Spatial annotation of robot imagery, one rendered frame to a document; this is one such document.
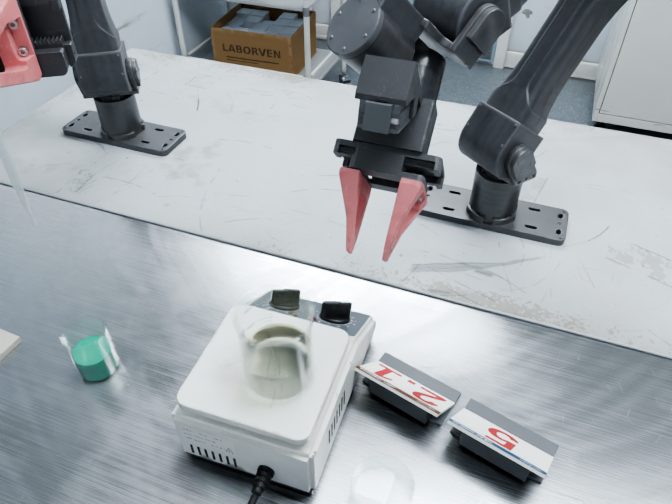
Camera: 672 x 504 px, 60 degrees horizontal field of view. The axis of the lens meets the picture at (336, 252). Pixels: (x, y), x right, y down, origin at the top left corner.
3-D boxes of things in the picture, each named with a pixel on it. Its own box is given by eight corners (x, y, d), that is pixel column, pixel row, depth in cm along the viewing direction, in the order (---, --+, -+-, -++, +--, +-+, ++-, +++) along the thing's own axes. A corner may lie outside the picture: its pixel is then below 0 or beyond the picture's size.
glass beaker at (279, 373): (265, 423, 47) (256, 358, 41) (230, 369, 51) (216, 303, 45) (337, 382, 50) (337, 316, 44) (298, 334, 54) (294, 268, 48)
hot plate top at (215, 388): (236, 306, 57) (235, 300, 56) (353, 337, 54) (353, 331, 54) (173, 407, 49) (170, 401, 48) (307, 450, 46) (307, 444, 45)
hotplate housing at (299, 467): (268, 305, 68) (262, 254, 63) (376, 332, 65) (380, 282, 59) (169, 478, 52) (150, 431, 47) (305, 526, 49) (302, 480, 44)
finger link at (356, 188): (394, 259, 51) (419, 158, 52) (318, 241, 53) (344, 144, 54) (402, 269, 58) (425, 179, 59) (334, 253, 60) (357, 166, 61)
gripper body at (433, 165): (437, 176, 52) (457, 98, 53) (330, 155, 54) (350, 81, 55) (440, 195, 58) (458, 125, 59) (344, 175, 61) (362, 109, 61)
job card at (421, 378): (385, 353, 63) (387, 328, 60) (461, 394, 59) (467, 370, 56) (353, 393, 59) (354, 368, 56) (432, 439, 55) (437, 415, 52)
